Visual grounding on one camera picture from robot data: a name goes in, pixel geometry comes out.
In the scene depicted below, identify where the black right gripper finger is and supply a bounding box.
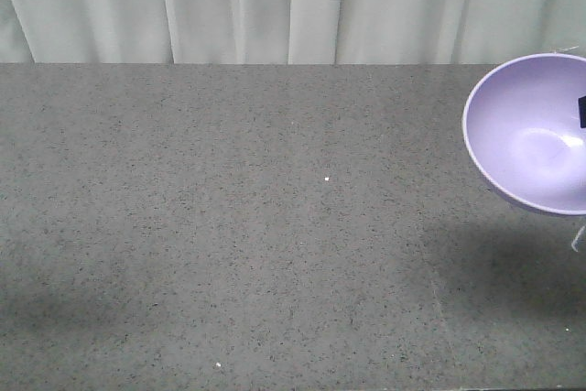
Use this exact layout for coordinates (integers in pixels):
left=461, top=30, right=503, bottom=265
left=578, top=96, right=586, bottom=128

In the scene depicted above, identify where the purple plastic bowl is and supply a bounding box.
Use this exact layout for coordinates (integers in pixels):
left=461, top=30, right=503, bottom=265
left=461, top=53, right=585, bottom=216

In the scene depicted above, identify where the white curtain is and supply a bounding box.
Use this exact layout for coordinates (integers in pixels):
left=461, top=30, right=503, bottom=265
left=1, top=0, right=585, bottom=64

